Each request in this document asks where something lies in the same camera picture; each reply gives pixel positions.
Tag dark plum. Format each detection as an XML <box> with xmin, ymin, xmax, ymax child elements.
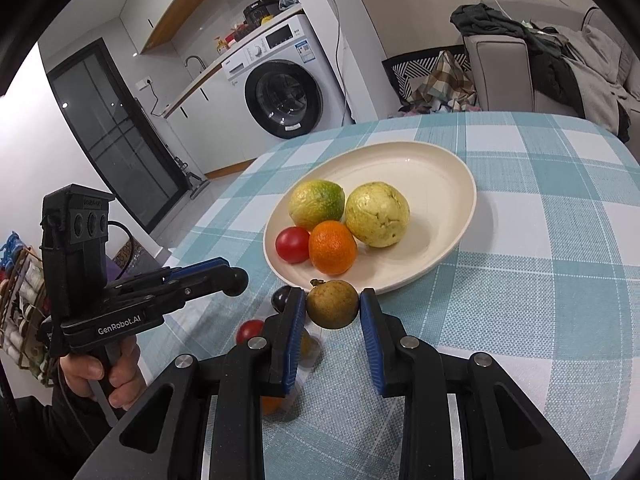
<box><xmin>270</xmin><ymin>285</ymin><xmax>291</xmax><ymax>313</ymax></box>

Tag red tomato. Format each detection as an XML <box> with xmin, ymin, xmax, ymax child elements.
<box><xmin>235</xmin><ymin>318</ymin><xmax>264</xmax><ymax>344</ymax></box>
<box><xmin>276</xmin><ymin>226</ymin><xmax>309</xmax><ymax>264</ymax></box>

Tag brown round fruit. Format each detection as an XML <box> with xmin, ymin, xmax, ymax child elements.
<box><xmin>299</xmin><ymin>330</ymin><xmax>322</xmax><ymax>367</ymax></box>
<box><xmin>306</xmin><ymin>278</ymin><xmax>359</xmax><ymax>330</ymax></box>

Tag large orange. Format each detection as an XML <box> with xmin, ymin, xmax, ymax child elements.
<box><xmin>308</xmin><ymin>220</ymin><xmax>358</xmax><ymax>276</ymax></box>

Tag person's left hand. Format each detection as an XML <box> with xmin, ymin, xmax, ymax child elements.
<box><xmin>58</xmin><ymin>336</ymin><xmax>146</xmax><ymax>411</ymax></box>

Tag small orange mandarin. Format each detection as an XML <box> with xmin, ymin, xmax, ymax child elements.
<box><xmin>260</xmin><ymin>396</ymin><xmax>284</xmax><ymax>416</ymax></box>

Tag green-yellow guava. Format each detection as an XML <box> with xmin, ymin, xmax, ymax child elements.
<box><xmin>288</xmin><ymin>180</ymin><xmax>345</xmax><ymax>231</ymax></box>

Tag yellow guava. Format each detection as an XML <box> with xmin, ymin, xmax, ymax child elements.
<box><xmin>345</xmin><ymin>181</ymin><xmax>410</xmax><ymax>248</ymax></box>

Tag black glass door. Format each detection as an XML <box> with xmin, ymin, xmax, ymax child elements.
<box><xmin>47</xmin><ymin>39</ymin><xmax>188</xmax><ymax>232</ymax></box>

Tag white kitchen counter cabinet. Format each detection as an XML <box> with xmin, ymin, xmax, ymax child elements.
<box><xmin>167</xmin><ymin>70</ymin><xmax>269</xmax><ymax>174</ymax></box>

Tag cream oval plate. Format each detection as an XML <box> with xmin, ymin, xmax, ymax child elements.
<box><xmin>262</xmin><ymin>140</ymin><xmax>478</xmax><ymax>295</ymax></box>

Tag white washing machine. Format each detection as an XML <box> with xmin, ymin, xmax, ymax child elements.
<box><xmin>221</xmin><ymin>13</ymin><xmax>352</xmax><ymax>140</ymax></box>

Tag black patterned chair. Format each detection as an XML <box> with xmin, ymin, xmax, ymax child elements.
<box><xmin>382</xmin><ymin>44</ymin><xmax>471</xmax><ymax>105</ymax></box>

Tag plaid cloth on chair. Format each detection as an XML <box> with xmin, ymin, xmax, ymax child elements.
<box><xmin>402</xmin><ymin>50</ymin><xmax>482</xmax><ymax>115</ymax></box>

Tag grey sofa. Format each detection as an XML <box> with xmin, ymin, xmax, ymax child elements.
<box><xmin>450</xmin><ymin>0</ymin><xmax>639</xmax><ymax>154</ymax></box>

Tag black clothes on sofa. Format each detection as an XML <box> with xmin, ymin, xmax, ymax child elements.
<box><xmin>450</xmin><ymin>3</ymin><xmax>585</xmax><ymax>118</ymax></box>

